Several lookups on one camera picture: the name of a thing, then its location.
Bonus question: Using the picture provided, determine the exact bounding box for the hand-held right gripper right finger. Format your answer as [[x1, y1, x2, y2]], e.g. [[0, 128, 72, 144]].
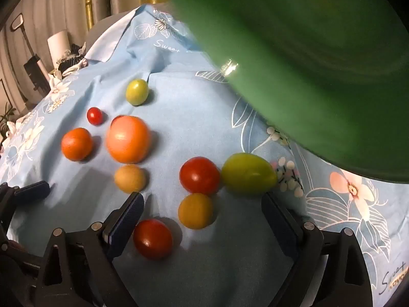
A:
[[261, 192, 374, 307]]

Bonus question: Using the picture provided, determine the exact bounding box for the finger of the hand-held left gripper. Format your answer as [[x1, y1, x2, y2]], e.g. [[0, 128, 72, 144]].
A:
[[13, 181, 51, 204]]

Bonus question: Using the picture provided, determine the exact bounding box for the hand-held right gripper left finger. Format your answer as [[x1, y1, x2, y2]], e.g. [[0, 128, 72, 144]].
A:
[[33, 192, 146, 307]]

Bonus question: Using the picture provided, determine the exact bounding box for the small tan tomato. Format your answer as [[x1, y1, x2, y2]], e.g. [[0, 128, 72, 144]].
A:
[[114, 164, 148, 194]]

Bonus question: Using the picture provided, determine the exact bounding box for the large green tomato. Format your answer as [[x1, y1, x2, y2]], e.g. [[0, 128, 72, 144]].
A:
[[221, 153, 278, 195]]

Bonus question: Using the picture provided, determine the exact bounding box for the orange mandarin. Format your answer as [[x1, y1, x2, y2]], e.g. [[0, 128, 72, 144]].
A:
[[61, 127, 94, 162]]

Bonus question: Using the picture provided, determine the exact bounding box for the yellow tomato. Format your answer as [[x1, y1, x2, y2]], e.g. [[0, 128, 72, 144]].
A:
[[178, 193, 213, 230]]

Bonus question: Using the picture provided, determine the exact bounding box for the large orange tomato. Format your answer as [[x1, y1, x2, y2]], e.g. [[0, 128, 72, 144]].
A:
[[105, 115, 151, 164]]

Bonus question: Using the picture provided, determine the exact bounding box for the small red cherry tomato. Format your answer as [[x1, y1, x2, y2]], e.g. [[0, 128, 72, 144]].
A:
[[87, 107, 103, 126]]

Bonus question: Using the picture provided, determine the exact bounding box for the small yellow-green tomato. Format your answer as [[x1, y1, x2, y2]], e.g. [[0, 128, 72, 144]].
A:
[[126, 79, 150, 106]]

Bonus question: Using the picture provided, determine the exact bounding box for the green plastic bowl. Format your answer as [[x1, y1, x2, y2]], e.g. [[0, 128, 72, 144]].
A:
[[161, 0, 409, 183]]

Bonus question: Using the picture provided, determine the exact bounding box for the green houseplant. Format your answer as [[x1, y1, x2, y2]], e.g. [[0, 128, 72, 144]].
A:
[[0, 102, 17, 135]]

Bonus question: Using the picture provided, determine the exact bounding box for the blue floral bedsheet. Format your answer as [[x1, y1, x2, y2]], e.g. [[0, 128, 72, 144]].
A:
[[0, 3, 409, 307]]

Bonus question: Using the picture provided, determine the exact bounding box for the white paper roll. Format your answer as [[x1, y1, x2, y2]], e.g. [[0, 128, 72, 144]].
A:
[[47, 30, 70, 62]]

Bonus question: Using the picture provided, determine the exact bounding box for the black long-handled dustpan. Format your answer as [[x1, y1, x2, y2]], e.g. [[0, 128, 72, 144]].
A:
[[9, 13, 52, 96]]

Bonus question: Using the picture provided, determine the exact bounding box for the gold curved rail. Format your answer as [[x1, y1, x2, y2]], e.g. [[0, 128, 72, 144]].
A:
[[83, 0, 95, 30]]

